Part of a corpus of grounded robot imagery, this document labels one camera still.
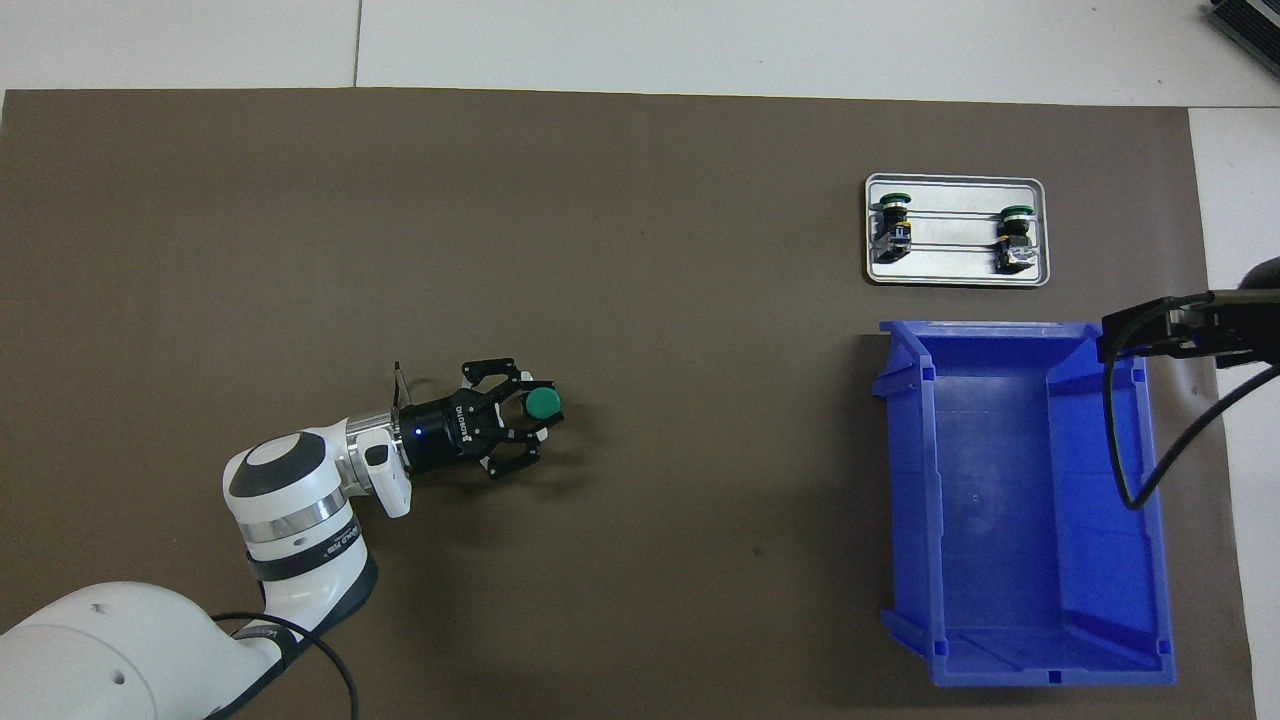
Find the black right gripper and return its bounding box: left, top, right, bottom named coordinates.
left=1100, top=257, right=1280, bottom=369

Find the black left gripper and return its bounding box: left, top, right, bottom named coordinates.
left=398, top=357, right=566, bottom=479

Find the green push button switch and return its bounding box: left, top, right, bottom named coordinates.
left=515, top=385, right=566, bottom=426
left=995, top=204, right=1038, bottom=274
left=872, top=192, right=913, bottom=264

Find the grey metal tray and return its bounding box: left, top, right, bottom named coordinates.
left=863, top=173, right=1051, bottom=288

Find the blue plastic storage bin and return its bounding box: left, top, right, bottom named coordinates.
left=870, top=319, right=1178, bottom=689

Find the brown paper table mat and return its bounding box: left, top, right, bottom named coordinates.
left=0, top=87, right=1259, bottom=720

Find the grey ribbed device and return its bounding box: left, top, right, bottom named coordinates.
left=1205, top=0, right=1280, bottom=51

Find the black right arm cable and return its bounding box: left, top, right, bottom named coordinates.
left=1103, top=292, right=1280, bottom=511

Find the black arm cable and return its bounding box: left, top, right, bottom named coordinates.
left=205, top=362, right=441, bottom=720
left=1103, top=292, right=1280, bottom=511

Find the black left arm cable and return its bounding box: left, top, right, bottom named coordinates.
left=205, top=362, right=441, bottom=720

